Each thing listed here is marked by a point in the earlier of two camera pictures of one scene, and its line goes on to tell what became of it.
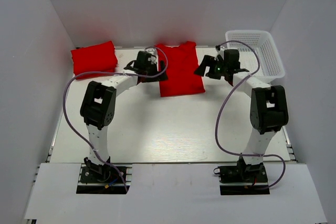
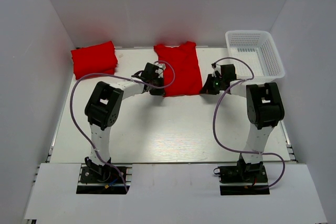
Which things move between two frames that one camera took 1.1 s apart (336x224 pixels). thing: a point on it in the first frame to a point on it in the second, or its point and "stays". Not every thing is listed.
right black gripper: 207,62 to 208,86
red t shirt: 182,62 stays
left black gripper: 157,78 to 160,92
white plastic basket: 258,54 stays
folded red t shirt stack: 99,57 stays
